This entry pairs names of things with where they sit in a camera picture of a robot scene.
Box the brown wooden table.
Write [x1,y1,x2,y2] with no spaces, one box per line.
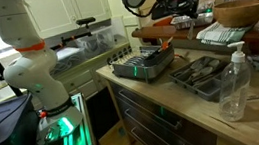
[129,4,259,65]

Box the wooden bowl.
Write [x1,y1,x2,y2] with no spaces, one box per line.
[211,0,259,32]

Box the silver butter knife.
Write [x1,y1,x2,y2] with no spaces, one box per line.
[184,19,198,42]

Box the clear storage bin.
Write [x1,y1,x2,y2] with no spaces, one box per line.
[44,15,132,77]

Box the silver spoon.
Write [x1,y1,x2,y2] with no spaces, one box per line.
[188,66,215,80]
[202,57,223,71]

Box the clear glass jar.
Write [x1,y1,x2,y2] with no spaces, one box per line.
[210,40,259,125]

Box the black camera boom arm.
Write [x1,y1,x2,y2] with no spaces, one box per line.
[45,15,100,51]

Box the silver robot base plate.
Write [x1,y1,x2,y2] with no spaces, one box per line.
[33,103,88,145]

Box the grey cutlery tray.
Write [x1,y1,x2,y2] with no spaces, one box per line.
[166,52,237,109]

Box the striped dish towel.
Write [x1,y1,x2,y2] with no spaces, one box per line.
[194,16,258,49]

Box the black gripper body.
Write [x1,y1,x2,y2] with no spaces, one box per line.
[149,0,202,21]

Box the grey dish rack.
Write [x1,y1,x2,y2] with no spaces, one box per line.
[108,40,180,87]

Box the orange handled utensil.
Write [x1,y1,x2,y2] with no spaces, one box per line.
[151,36,175,57]

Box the white wall cabinet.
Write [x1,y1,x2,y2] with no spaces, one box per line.
[23,0,114,42]

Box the dark drawer cabinet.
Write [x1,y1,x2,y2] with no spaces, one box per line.
[109,68,220,145]

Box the aluminium foil tray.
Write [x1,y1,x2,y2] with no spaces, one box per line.
[170,10,216,32]

